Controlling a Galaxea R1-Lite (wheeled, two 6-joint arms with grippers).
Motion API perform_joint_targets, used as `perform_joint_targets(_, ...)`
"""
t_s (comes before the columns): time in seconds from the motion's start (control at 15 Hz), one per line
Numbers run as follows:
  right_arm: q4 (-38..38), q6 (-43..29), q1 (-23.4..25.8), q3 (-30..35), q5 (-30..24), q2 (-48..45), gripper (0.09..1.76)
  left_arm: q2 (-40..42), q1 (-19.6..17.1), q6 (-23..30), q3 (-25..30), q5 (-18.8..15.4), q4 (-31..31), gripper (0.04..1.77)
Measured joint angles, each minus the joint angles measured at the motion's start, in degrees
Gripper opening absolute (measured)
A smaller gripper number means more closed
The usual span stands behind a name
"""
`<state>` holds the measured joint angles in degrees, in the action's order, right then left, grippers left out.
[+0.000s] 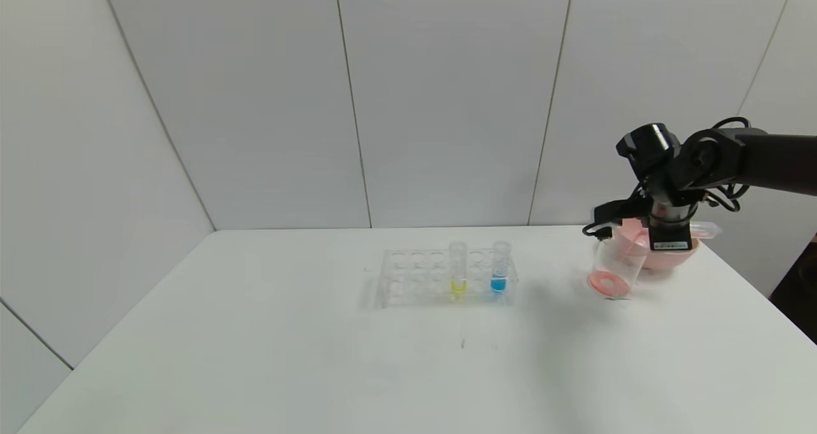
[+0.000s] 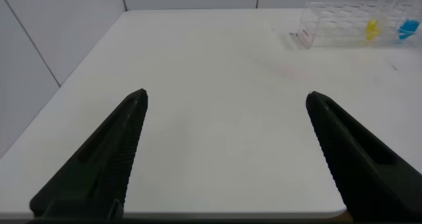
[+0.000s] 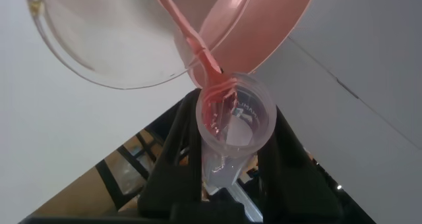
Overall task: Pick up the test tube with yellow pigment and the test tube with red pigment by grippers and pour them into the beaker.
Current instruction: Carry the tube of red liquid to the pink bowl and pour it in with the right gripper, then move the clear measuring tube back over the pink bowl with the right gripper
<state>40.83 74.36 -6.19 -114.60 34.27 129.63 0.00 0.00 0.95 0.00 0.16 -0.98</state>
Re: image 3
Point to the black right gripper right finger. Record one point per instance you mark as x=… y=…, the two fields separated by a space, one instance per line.
x=293 y=184

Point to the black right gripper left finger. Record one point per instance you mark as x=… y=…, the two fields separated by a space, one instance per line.
x=168 y=184

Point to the test tube with red liquid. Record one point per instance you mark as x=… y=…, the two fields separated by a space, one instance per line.
x=244 y=135

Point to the clear glass beaker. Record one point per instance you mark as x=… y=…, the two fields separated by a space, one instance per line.
x=115 y=36

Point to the pink bowl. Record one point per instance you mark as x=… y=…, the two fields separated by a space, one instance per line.
x=260 y=29

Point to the black metal frame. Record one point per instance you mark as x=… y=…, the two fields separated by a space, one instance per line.
x=110 y=181

